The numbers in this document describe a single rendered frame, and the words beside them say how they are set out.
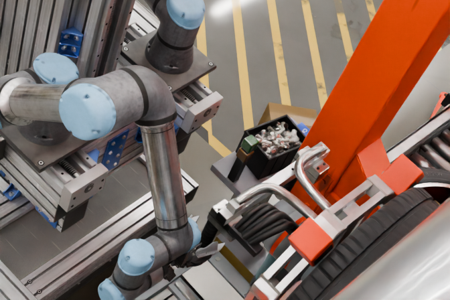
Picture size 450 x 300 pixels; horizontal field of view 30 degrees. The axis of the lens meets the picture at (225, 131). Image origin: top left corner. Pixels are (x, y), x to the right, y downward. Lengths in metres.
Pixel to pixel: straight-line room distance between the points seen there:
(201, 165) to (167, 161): 1.58
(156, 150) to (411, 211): 0.62
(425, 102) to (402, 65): 1.99
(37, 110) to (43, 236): 0.97
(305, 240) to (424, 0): 0.70
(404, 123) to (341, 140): 1.59
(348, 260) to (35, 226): 1.28
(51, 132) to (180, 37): 0.50
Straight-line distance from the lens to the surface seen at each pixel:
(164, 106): 1.81
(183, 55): 2.52
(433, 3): 2.17
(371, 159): 2.56
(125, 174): 3.04
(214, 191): 3.37
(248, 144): 2.67
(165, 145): 1.85
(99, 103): 1.70
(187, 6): 2.44
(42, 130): 2.24
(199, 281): 3.02
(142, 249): 1.90
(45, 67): 2.14
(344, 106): 2.44
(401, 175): 2.19
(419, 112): 4.18
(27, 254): 2.79
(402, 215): 1.98
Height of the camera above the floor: 2.56
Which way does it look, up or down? 45 degrees down
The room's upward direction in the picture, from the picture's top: 24 degrees clockwise
